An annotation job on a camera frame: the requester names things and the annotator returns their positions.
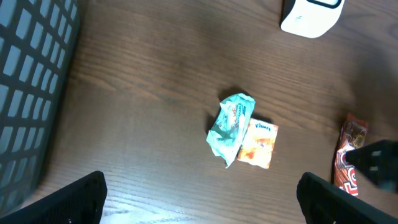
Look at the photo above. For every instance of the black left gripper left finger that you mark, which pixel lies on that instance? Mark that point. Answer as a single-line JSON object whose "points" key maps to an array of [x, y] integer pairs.
{"points": [[79, 202]]}

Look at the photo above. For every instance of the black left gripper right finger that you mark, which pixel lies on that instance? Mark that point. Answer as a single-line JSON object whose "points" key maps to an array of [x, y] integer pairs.
{"points": [[322, 202]]}

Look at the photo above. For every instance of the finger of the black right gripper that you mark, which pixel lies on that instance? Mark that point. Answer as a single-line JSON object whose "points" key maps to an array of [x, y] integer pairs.
{"points": [[378, 163]]}

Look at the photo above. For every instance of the orange-red snack bar wrapper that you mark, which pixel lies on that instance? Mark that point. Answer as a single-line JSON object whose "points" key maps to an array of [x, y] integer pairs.
{"points": [[352, 138]]}

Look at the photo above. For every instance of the orange tissue packet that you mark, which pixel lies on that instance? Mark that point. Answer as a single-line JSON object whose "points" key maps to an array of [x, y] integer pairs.
{"points": [[258, 143]]}

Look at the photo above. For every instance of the teal wet wipes packet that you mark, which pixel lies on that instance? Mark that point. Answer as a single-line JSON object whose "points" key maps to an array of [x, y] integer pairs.
{"points": [[226, 135]]}

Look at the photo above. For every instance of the white barcode scanner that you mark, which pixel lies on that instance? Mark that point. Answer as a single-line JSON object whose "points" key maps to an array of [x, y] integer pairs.
{"points": [[310, 18]]}

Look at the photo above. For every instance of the grey plastic mesh basket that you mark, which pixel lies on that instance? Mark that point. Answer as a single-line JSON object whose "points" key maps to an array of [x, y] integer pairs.
{"points": [[37, 41]]}

